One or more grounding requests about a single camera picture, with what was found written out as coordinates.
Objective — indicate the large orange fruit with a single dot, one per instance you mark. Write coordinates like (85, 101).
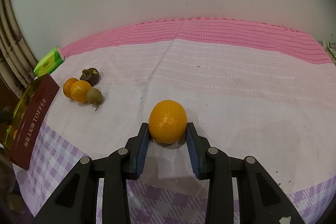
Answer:
(167, 122)

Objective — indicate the dark brown wrinkled fruit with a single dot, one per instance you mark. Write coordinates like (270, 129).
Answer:
(90, 75)

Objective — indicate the red toffee gift box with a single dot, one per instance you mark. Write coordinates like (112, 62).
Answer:
(19, 138)

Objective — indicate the yellow-orange round fruit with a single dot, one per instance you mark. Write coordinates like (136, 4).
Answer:
(79, 91)

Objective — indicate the small orange behind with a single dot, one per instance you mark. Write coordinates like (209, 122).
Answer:
(67, 87)

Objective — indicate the pink purple checked tablecloth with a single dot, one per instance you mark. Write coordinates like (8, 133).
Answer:
(249, 88)

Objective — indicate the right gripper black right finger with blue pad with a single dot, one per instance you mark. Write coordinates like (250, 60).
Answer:
(261, 199)

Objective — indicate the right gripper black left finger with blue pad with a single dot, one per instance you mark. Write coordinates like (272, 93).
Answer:
(75, 198)

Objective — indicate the green tissue pack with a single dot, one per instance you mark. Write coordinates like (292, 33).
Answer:
(49, 63)

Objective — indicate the clutter at right edge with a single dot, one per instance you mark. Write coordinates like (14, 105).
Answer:
(329, 49)

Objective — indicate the green-brown kiwi fruit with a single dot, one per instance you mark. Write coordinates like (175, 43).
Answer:
(94, 97)

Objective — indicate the beige pleated curtain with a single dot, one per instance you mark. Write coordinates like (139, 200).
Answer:
(17, 60)

